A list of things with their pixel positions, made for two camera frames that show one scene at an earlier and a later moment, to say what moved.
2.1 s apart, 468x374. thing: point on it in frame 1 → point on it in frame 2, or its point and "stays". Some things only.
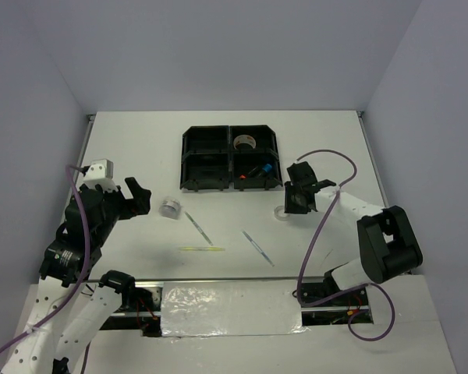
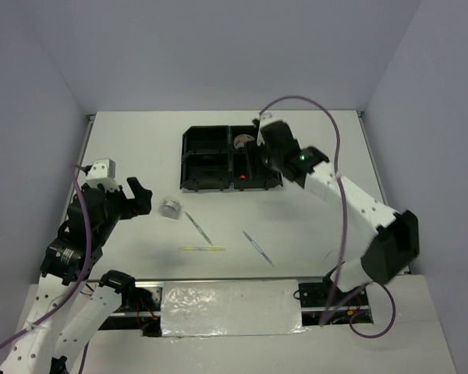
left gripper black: (139, 205) stays
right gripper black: (289, 207) → (264, 145)
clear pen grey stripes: (196, 226) stays
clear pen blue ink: (256, 245) stays
